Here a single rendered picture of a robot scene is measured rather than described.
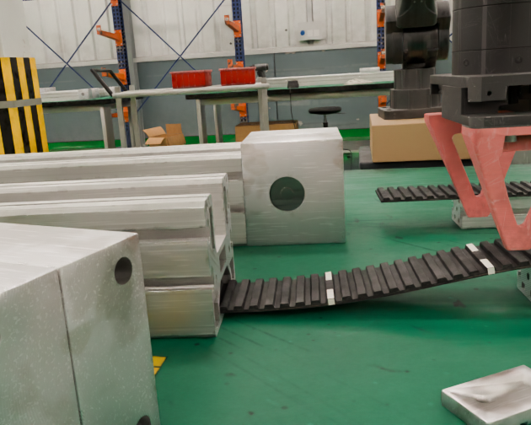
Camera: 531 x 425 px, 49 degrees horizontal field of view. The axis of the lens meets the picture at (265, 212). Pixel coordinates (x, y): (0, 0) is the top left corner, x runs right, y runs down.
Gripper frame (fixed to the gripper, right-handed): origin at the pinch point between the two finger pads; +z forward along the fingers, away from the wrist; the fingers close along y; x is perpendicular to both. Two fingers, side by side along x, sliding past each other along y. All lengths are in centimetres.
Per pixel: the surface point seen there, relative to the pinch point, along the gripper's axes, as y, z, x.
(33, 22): -811, -97, -382
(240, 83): -311, -4, -46
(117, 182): -3.4, -3.0, -25.4
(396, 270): -1.6, 3.7, -6.1
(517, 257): 1.4, 2.2, 0.9
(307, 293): 0.1, 4.6, -12.3
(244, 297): 0.4, 4.5, -16.5
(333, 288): 0.4, 4.2, -10.5
